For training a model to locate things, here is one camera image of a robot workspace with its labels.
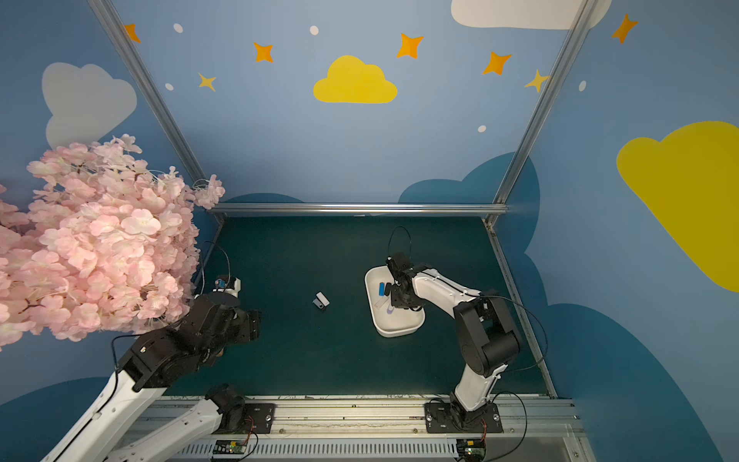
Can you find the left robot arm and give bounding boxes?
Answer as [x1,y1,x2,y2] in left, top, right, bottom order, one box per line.
[46,292,262,461]

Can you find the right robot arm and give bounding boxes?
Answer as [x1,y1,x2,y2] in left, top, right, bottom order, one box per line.
[385,252,523,422]

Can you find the white plastic storage box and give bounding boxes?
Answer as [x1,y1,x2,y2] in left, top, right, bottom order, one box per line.
[364,266,425,338]

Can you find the left green circuit board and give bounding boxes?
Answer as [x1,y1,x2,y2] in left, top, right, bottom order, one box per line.
[212,440,249,459]

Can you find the green circuit board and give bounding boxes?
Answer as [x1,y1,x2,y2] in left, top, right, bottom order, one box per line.
[455,439,486,462]
[212,440,249,459]

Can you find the pink artificial blossom tree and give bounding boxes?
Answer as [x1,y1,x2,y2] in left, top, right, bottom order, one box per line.
[1,135,225,346]

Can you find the right green circuit board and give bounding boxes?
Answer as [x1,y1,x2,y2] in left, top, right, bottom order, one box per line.
[455,439,486,462]

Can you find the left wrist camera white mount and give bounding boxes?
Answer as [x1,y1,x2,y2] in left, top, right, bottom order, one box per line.
[213,275,242,296]

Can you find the black right camera cable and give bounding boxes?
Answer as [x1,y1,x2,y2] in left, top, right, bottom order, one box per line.
[386,224,414,258]

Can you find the black camera cable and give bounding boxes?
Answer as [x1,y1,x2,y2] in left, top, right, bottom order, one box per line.
[198,241,232,290]
[386,224,414,258]

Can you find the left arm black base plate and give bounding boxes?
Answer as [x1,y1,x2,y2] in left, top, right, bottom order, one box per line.
[216,402,276,435]

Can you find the aluminium rear frame rail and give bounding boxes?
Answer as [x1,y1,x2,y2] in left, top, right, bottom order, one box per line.
[211,202,507,217]

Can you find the black left camera cable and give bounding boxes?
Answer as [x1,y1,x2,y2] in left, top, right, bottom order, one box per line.
[198,241,232,290]

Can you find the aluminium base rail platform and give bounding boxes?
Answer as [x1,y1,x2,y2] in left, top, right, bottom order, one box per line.
[170,394,596,461]

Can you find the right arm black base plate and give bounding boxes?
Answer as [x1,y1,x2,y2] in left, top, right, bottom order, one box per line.
[423,400,503,433]

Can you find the aluminium right frame post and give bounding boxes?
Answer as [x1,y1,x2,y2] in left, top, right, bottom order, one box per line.
[484,0,602,230]

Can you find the aluminium frame post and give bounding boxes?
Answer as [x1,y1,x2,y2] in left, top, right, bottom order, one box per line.
[85,0,207,183]
[484,0,602,230]

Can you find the aluminium left frame post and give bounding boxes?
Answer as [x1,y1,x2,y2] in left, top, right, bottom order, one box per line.
[85,0,207,183]

